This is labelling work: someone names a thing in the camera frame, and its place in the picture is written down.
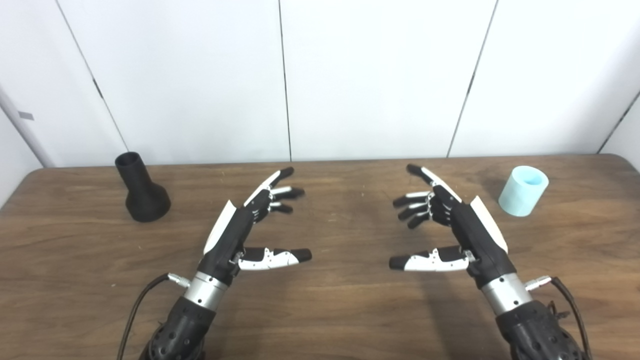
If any light-blue hose piece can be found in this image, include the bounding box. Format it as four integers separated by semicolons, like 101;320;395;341
498;165;550;218

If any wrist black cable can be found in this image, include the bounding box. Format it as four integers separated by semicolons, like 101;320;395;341
116;272;192;360
524;275;593;360

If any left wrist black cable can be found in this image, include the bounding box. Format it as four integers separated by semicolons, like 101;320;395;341
116;272;192;360

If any white corner post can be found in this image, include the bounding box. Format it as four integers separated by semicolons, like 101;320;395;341
0;85;56;168

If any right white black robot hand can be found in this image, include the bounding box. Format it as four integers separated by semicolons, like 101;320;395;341
389;163;517;290

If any black flared nozzle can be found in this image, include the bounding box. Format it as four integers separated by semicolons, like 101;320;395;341
114;151;172;223

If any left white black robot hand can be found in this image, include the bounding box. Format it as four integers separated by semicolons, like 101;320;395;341
198;166;313;287

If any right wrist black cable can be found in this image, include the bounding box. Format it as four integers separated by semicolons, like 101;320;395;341
524;275;593;360

